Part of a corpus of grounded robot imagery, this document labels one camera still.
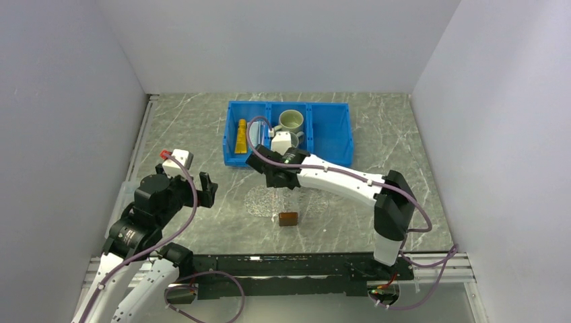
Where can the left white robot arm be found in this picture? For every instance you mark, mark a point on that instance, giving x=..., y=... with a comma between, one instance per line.
x=137, y=262

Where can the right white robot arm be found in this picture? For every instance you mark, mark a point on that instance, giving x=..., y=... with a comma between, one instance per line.
x=389, y=197

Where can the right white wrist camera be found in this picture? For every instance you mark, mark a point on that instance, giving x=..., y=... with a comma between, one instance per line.
x=280, y=141

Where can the white green-capped toothpaste tube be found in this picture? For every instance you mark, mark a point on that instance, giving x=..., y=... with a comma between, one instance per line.
x=256, y=133

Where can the clear plastic screw box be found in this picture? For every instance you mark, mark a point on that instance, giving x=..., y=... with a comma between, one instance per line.
x=125, y=196

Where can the yellow toothpaste tube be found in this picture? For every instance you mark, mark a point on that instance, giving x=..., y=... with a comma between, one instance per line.
x=241, y=146

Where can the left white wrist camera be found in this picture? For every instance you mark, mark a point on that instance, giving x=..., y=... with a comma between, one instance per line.
x=176, y=162

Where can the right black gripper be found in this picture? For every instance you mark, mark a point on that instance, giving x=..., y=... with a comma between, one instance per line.
x=270, y=182

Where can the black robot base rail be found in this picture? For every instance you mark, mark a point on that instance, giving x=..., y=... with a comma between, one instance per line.
x=350, y=274

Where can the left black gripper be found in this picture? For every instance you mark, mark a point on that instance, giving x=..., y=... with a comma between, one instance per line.
x=206, y=197

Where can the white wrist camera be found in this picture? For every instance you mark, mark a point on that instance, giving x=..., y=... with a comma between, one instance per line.
x=176, y=162
x=280, y=141

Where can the grey ceramic mug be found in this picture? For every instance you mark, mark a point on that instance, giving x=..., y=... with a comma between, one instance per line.
x=296, y=138

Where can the cream ceramic mug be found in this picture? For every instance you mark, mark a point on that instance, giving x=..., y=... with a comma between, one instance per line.
x=290, y=120

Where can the clear acrylic toothbrush holder tray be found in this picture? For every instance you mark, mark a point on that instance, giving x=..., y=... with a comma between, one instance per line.
x=287, y=207

